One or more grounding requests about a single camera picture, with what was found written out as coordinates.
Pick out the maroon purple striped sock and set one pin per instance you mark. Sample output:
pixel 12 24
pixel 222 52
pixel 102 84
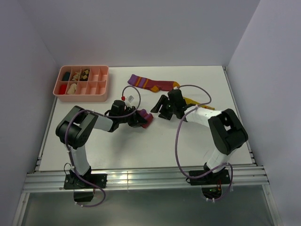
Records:
pixel 152 85

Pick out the aluminium front rail frame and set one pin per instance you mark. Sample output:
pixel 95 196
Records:
pixel 140 179

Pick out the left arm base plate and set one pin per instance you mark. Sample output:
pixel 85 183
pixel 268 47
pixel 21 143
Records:
pixel 72 182

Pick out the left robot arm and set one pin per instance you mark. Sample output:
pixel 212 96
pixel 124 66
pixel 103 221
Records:
pixel 75 128

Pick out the cream orange argyle rolled sock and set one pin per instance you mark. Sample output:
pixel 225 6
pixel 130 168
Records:
pixel 76 76

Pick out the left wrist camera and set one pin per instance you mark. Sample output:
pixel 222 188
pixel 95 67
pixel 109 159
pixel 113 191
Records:
pixel 128 100

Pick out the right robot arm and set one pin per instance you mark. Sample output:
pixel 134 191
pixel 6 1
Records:
pixel 226 129

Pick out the brown yellow argyle sock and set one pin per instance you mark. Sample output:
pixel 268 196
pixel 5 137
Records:
pixel 84 75

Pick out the cream white rolled sock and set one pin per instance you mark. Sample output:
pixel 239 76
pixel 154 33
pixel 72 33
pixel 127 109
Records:
pixel 72 89

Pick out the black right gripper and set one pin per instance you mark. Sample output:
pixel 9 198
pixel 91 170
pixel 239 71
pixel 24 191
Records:
pixel 163 100

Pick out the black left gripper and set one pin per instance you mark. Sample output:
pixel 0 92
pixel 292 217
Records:
pixel 137 120

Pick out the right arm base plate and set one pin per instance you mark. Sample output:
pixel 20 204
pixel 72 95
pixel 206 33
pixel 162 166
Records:
pixel 220 178

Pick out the pink compartment organizer box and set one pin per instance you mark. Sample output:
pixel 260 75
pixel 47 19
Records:
pixel 96 89

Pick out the red rolled sock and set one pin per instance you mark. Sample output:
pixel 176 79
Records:
pixel 62 89

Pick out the dark teal rolled sock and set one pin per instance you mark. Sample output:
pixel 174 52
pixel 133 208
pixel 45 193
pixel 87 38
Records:
pixel 66 76

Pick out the yellow patterned sock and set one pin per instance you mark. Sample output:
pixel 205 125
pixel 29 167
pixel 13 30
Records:
pixel 190 101

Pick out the maroon sock purple toe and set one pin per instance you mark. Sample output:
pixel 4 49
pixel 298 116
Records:
pixel 147 116

